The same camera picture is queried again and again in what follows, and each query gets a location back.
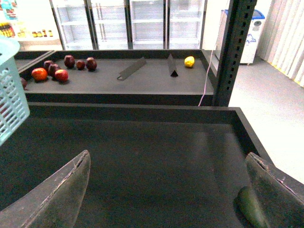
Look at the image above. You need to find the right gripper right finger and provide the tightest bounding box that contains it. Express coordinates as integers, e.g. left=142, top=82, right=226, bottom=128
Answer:
left=245, top=152, right=304, bottom=228

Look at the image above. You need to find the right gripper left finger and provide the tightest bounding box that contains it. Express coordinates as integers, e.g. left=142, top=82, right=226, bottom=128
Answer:
left=0, top=150, right=91, bottom=228

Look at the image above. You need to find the teal plastic shopping basket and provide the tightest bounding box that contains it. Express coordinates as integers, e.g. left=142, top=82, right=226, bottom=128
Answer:
left=0, top=36, right=30, bottom=144

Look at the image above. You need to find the red apple yellow top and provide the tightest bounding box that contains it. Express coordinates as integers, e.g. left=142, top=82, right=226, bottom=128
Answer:
left=55, top=69, right=68, bottom=82

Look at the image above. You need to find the dark red apple back left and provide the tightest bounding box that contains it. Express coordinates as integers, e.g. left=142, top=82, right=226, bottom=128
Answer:
left=43, top=60, right=54, bottom=71

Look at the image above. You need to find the small dark red apple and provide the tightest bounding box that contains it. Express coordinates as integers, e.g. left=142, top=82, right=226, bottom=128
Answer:
left=76, top=60, right=86, bottom=70

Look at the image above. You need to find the dark red apple back centre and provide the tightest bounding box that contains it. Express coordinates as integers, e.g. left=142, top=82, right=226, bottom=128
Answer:
left=64, top=55, right=75, bottom=69

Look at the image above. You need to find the dark red apple right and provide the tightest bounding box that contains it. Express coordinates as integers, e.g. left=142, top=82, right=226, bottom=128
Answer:
left=86, top=57, right=97, bottom=71

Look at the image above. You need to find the green cucumber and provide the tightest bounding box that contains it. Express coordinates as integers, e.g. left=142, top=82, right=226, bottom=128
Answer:
left=236, top=186, right=267, bottom=228

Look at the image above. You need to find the black display tray front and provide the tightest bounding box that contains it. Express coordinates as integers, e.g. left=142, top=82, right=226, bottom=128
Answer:
left=0, top=103, right=269, bottom=228

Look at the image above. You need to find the black display tray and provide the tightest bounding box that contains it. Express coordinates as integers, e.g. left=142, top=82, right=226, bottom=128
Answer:
left=15, top=49, right=214, bottom=106
left=0, top=103, right=269, bottom=228

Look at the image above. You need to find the orange fruit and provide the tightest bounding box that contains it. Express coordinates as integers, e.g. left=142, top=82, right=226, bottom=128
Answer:
left=31, top=67, right=48, bottom=81

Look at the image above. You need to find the white blue chest freezer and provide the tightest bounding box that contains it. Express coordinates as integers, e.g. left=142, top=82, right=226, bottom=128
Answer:
left=214, top=9, right=265, bottom=65

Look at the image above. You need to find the black flat divider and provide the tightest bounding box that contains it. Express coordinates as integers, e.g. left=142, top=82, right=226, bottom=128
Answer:
left=117, top=57, right=146, bottom=81

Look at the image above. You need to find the black display tray back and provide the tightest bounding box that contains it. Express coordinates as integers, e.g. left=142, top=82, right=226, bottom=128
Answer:
left=15, top=49, right=214, bottom=106

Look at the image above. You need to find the yellow lemon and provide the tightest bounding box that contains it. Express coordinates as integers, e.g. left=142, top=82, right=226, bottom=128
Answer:
left=184, top=56, right=195, bottom=68

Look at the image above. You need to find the shelf of sauce bottles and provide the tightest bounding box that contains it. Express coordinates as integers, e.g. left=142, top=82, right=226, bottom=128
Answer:
left=0, top=22, right=55, bottom=39

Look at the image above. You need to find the black triangular divider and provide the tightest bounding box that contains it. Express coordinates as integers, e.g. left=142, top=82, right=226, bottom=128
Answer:
left=167, top=54, right=178, bottom=77

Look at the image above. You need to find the glass door refrigerator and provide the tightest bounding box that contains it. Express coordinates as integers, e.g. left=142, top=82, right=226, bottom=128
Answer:
left=50, top=0, right=205, bottom=50

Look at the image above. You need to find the pink cable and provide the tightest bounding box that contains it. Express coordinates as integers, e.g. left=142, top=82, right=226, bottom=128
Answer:
left=198, top=0, right=230, bottom=107

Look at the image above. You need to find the black metal upright post right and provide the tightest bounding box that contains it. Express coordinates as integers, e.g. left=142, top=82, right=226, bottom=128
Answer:
left=212, top=0, right=257, bottom=107

